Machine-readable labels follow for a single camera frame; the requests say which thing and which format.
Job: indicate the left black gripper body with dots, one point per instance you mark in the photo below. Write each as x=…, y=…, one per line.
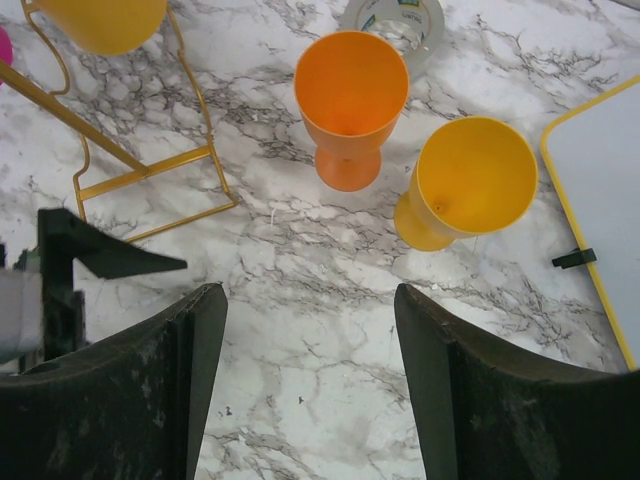
x=63, y=315

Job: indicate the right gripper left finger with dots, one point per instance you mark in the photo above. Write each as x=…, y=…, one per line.
x=131, y=406

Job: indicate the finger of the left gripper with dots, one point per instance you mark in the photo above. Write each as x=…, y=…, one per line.
x=63, y=238

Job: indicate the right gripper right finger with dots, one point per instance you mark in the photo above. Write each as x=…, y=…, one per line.
x=488, y=409

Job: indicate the yellow wine glass front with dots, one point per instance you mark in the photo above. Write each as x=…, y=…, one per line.
x=474, y=176

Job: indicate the yellow wine glass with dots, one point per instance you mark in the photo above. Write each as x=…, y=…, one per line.
x=106, y=27
x=474, y=176

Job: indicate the orange wine glass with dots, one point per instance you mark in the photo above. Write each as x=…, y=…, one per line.
x=350, y=87

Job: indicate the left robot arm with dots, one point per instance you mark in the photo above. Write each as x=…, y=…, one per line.
x=42, y=313

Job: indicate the pink wine glass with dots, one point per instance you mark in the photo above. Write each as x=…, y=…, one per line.
x=6, y=48

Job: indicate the yellow wine glass rear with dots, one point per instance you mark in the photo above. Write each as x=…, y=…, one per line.
x=106, y=27

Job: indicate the black whiteboard foot clip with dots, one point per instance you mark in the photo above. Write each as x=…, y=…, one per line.
x=575, y=258

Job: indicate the yellow framed whiteboard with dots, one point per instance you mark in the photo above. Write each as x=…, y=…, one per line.
x=592, y=156

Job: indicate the clear tape roll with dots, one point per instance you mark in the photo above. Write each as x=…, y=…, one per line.
x=414, y=28

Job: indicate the gold wire glass rack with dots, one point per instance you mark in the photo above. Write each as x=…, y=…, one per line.
x=49, y=102

